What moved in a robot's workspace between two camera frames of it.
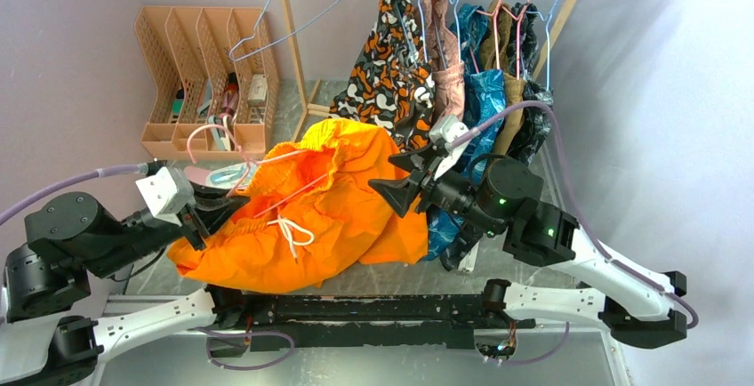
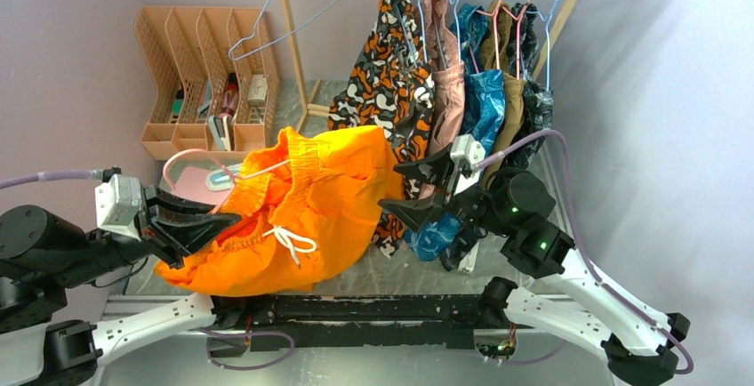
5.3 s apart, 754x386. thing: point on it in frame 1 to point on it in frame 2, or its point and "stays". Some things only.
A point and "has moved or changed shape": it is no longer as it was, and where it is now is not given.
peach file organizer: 215,82 stays
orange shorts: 316,207 has moved or changed shape
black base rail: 381,322 stays
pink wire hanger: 250,162 to 234,177
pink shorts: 445,52 stays
